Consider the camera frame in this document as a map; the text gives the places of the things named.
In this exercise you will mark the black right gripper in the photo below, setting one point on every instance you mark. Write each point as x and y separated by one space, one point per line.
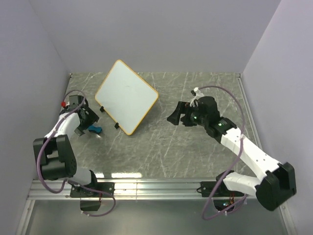
174 118

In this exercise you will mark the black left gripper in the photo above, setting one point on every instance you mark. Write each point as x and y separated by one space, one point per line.
92 117

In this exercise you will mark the blue whiteboard eraser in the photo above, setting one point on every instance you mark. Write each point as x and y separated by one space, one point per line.
95 129

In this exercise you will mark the yellow framed whiteboard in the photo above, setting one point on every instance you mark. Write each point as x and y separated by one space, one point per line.
126 97

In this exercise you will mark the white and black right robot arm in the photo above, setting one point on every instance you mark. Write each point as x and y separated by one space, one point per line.
274 183

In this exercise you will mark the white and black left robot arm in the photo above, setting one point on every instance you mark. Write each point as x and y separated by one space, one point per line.
55 161

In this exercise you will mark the black whiteboard foot right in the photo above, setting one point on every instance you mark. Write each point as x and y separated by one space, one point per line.
117 125

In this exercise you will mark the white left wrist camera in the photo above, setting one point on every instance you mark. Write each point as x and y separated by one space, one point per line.
67 105

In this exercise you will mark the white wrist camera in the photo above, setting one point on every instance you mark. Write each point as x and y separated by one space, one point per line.
67 105
196 95

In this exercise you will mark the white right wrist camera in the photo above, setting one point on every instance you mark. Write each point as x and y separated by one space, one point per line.
196 95

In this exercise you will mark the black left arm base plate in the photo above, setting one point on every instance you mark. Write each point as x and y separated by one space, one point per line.
101 189

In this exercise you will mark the aluminium front rail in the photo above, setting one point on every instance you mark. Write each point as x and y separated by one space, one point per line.
132 189

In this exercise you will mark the aluminium rail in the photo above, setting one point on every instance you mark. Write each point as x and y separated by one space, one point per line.
250 127
132 189

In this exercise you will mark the aluminium right side rail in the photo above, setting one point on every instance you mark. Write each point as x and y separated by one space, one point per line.
250 127

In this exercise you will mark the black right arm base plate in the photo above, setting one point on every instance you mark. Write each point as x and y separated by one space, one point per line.
206 188

